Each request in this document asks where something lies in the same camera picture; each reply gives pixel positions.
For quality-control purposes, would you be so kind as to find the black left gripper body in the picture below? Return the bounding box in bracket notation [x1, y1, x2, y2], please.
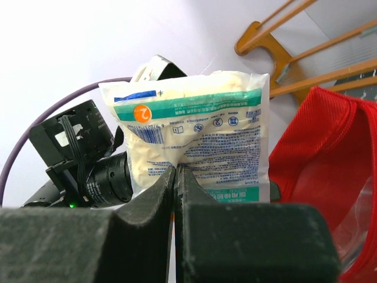
[24, 100, 133, 208]

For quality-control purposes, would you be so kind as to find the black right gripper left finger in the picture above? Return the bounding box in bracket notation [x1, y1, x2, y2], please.
[1, 167, 174, 282]

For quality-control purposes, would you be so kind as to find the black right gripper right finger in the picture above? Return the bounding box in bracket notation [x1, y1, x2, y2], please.
[175, 166, 341, 282]

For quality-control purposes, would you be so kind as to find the white cotton pad pack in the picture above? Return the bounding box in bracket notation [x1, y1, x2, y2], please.
[100, 71, 270, 203]

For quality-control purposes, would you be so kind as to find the red fabric medicine pouch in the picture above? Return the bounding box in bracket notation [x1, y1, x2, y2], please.
[268, 85, 377, 283]

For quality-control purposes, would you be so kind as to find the orange wooden shelf rack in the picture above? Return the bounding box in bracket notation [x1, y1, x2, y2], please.
[234, 1, 376, 103]

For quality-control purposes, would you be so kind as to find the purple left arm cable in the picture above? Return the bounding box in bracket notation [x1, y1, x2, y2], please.
[0, 76, 133, 207]

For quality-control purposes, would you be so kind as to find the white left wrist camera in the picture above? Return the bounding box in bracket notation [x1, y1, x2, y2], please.
[131, 55, 187, 82]

